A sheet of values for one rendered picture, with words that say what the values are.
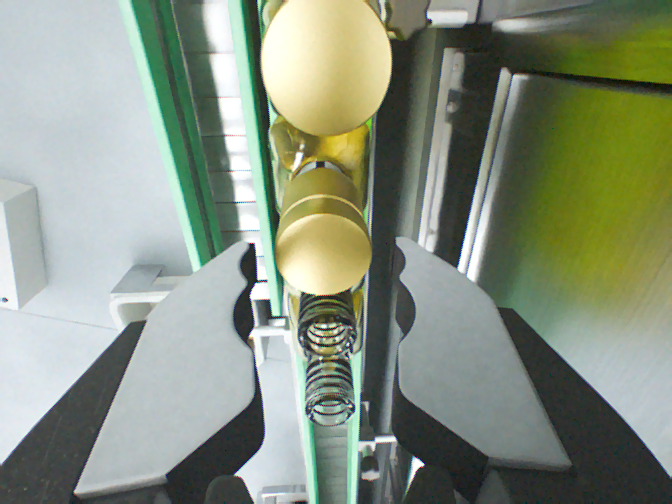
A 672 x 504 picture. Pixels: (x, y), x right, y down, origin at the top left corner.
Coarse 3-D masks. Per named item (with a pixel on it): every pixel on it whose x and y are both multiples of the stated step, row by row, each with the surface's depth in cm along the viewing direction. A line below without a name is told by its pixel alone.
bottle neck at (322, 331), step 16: (304, 304) 17; (320, 304) 16; (336, 304) 16; (352, 304) 18; (304, 320) 16; (320, 320) 16; (336, 320) 16; (352, 320) 16; (304, 336) 16; (320, 336) 18; (336, 336) 17; (352, 336) 16; (320, 352) 17; (336, 352) 17
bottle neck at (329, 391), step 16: (320, 368) 20; (336, 368) 20; (320, 384) 19; (336, 384) 19; (352, 384) 20; (320, 400) 19; (336, 400) 19; (352, 400) 19; (320, 416) 20; (336, 416) 20; (352, 416) 20
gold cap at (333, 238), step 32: (288, 192) 14; (320, 192) 12; (352, 192) 14; (288, 224) 11; (320, 224) 11; (352, 224) 11; (288, 256) 11; (320, 256) 11; (352, 256) 12; (320, 288) 12
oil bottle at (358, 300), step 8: (288, 296) 24; (360, 296) 24; (288, 304) 24; (296, 304) 24; (360, 304) 24; (288, 312) 24; (296, 312) 23; (360, 312) 24; (296, 320) 23; (360, 320) 24; (296, 328) 23; (360, 328) 24; (296, 336) 23; (360, 336) 24; (296, 344) 24; (360, 344) 25; (296, 352) 25; (304, 352) 24; (352, 352) 24
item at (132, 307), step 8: (120, 296) 52; (128, 296) 51; (136, 296) 51; (144, 296) 52; (152, 296) 52; (160, 296) 52; (112, 304) 52; (120, 304) 53; (128, 304) 55; (136, 304) 57; (144, 304) 60; (152, 304) 61; (112, 312) 53; (120, 312) 53; (128, 312) 55; (136, 312) 57; (144, 312) 60; (256, 312) 54; (120, 320) 54; (128, 320) 55; (136, 320) 58; (256, 320) 55; (120, 328) 54; (256, 336) 57; (256, 344) 58; (256, 352) 59; (256, 360) 60
